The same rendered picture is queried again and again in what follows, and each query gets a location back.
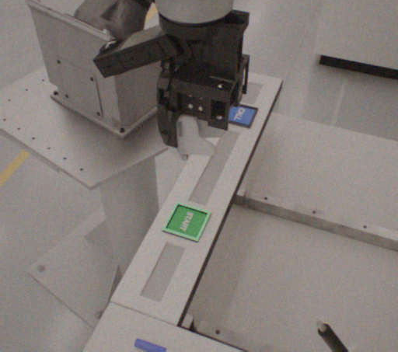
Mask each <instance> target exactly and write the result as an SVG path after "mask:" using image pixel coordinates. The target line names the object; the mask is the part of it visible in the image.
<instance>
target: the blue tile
mask: <svg viewBox="0 0 398 352"><path fill-rule="evenodd" d="M254 111H255V110H251V109H248V108H245V107H241V106H239V107H232V108H231V109H230V111H229V120H231V121H235V122H240V123H243V124H249V123H250V121H251V119H252V117H253V113H254Z"/></svg>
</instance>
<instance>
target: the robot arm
mask: <svg viewBox="0 0 398 352"><path fill-rule="evenodd" d="M152 3H155V6H156V8H157V10H158V14H159V24H158V25H155V26H153V27H150V28H148V29H146V30H145V22H146V17H147V14H148V11H149V9H150V7H151V4H152ZM233 5H234V0H85V1H84V2H83V3H82V4H81V5H80V6H79V7H77V8H76V10H75V13H74V15H73V16H74V17H76V18H79V19H80V20H82V21H84V22H86V23H89V24H91V25H93V26H95V27H97V29H101V30H107V31H110V33H111V34H113V35H114V36H116V37H117V39H114V40H112V41H110V42H107V43H106V44H104V45H103V46H102V47H101V48H100V50H99V53H98V54H97V55H96V56H95V57H94V58H93V63H94V64H95V66H96V67H97V68H98V69H99V72H100V73H101V75H102V76H103V77H104V78H108V77H110V76H113V75H121V74H123V73H125V72H127V71H131V69H135V68H139V67H142V66H145V65H148V64H153V63H156V62H158V61H161V62H160V67H161V68H162V71H161V72H160V74H159V78H158V82H157V95H156V99H157V108H158V128H159V134H160V136H161V138H162V141H164V143H165V145H167V146H168V148H169V150H170V151H171V153H172V154H173V155H174V156H176V157H177V158H178V159H179V160H181V161H185V162H186V161H187V160H188V158H189V156H190V155H205V156H212V155H214V154H215V153H216V147H215V145H214V144H213V143H211V142H210V141H208V140H207V139H205V138H220V137H223V136H224V135H225V132H226V131H228V129H229V111H230V109H231V108H232V107H239V103H240V101H241V99H242V94H244V95H246V94H247V85H248V74H249V65H250V55H249V54H242V51H243V41H244V33H245V31H246V29H247V27H248V25H249V19H250V13H249V12H244V11H239V10H235V9H233ZM245 69H246V70H245ZM244 72H245V80H244ZM243 82H244V85H243ZM220 117H225V120H220Z"/></svg>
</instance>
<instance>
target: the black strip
mask: <svg viewBox="0 0 398 352"><path fill-rule="evenodd" d="M282 84H283V80H282V81H281V85H280V87H279V90H278V92H276V96H275V97H274V101H273V103H272V105H271V108H270V110H269V113H268V115H267V119H265V121H264V123H263V126H262V128H261V130H260V133H259V135H258V138H257V141H256V144H254V146H253V149H252V151H251V153H250V157H249V158H248V161H247V164H246V166H245V169H243V171H242V175H241V177H240V178H239V182H238V183H237V187H236V189H235V192H234V194H233V195H232V198H231V200H230V201H229V205H228V207H227V209H226V212H225V214H224V217H223V219H222V223H220V225H219V227H218V230H217V232H216V235H215V237H214V240H213V242H212V244H211V248H210V249H209V250H208V254H207V256H206V257H205V260H204V262H203V266H202V268H201V271H200V273H199V275H198V277H197V279H196V281H195V283H194V286H193V289H192V291H191V293H190V297H189V298H188V300H187V303H186V304H185V306H184V309H183V311H182V314H181V317H180V320H179V322H178V323H177V327H179V328H181V326H182V323H183V320H184V318H185V315H186V314H187V312H188V309H189V307H190V303H191V302H192V300H193V297H194V293H195V291H196V290H197V288H198V286H199V283H200V281H201V278H202V276H203V273H204V270H205V268H206V266H207V263H208V262H209V260H210V258H211V254H212V252H213V250H214V247H215V244H216V242H217V240H218V237H219V235H221V232H222V229H223V226H224V224H225V221H226V218H227V216H228V214H229V211H230V209H231V207H232V204H233V203H234V201H235V198H236V194H237V193H238V191H239V188H240V185H241V182H242V181H243V179H244V178H243V177H245V175H246V171H247V170H248V167H249V165H250V161H251V159H252V157H253V154H254V152H256V149H257V146H258V144H259V142H260V138H261V136H262V133H263V132H264V128H265V126H267V122H268V121H269V118H270V116H271V112H272V110H273V108H274V105H275V103H276V100H278V97H279V95H280V92H281V89H282Z"/></svg>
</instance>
